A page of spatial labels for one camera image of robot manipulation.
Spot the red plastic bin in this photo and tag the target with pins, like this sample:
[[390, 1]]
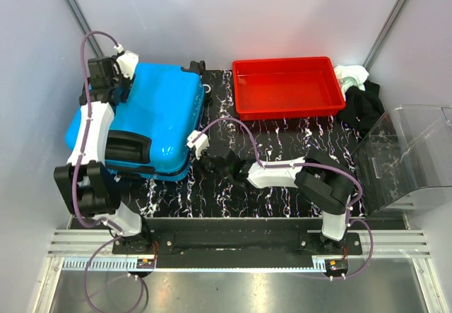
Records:
[[286, 88]]

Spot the blue hard-shell suitcase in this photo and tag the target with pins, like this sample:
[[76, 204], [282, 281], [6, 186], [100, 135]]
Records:
[[147, 137]]

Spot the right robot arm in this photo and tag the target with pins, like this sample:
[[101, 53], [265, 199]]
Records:
[[318, 177]]

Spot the white cloth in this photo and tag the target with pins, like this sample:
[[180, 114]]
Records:
[[351, 76]]

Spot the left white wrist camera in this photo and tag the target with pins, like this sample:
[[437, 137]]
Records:
[[127, 61]]

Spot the black cloth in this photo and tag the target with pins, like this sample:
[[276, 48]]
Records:
[[363, 108]]

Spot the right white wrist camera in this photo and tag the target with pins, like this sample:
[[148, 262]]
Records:
[[197, 141]]

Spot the clear plastic container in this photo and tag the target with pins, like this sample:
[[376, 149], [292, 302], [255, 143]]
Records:
[[404, 161]]

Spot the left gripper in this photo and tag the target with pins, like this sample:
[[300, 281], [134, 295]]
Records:
[[129, 84]]

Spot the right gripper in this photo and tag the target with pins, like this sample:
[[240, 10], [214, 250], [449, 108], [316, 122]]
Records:
[[199, 167]]

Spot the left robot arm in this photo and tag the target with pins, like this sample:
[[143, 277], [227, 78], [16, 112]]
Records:
[[88, 189]]

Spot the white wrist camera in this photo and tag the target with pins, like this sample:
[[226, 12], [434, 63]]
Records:
[[197, 141], [127, 61]]

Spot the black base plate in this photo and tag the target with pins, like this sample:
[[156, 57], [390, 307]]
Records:
[[197, 260]]

